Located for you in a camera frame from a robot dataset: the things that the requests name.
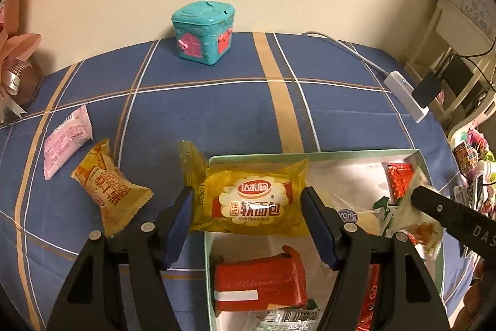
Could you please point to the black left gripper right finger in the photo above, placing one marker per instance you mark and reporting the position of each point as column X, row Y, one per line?
column 387, row 271

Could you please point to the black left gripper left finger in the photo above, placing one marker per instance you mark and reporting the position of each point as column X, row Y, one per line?
column 91, row 296

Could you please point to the red nice snack packet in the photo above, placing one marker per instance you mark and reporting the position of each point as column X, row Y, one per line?
column 367, row 308

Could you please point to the white monkey mushroom biscuit packet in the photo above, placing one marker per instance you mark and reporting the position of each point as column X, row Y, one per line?
column 426, row 230

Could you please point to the orange yellow cake packet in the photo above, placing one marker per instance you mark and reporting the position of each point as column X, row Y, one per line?
column 118, row 199

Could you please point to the clear steamed cake packet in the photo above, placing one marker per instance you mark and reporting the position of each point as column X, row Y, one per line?
column 368, row 220

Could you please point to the long red patterned packet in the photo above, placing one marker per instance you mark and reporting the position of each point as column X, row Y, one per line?
column 399, row 176

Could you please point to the green white cracker packet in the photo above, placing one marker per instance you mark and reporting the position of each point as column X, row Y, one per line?
column 289, row 319

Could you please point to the dark red white-striped packet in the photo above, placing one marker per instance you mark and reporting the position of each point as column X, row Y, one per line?
column 260, row 284

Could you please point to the pink snack packet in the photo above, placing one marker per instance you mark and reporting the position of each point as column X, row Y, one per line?
column 66, row 140

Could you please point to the yellow soft bread packet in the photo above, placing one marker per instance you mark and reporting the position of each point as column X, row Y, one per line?
column 245, row 199

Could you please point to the green mung bean biscuit packet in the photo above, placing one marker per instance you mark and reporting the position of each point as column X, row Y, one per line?
column 386, row 211

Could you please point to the colourful toys pile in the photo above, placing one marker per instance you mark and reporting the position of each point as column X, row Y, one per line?
column 476, row 162

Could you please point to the white tray with teal rim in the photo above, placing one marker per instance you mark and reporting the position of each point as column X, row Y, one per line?
column 357, row 177

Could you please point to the black power adapter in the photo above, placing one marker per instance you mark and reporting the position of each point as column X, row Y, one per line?
column 427, row 90

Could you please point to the white power strip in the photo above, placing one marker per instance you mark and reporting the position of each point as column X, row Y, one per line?
column 403, row 91

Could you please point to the white shelf rack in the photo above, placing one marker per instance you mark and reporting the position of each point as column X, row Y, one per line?
column 459, row 47

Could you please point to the pink paper flower bouquet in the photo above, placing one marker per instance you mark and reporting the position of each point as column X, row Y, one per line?
column 20, row 79

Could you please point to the blue plaid tablecloth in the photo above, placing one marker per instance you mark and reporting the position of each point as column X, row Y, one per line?
column 270, row 93

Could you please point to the teal toy house box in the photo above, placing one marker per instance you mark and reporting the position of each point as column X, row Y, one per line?
column 203, row 30

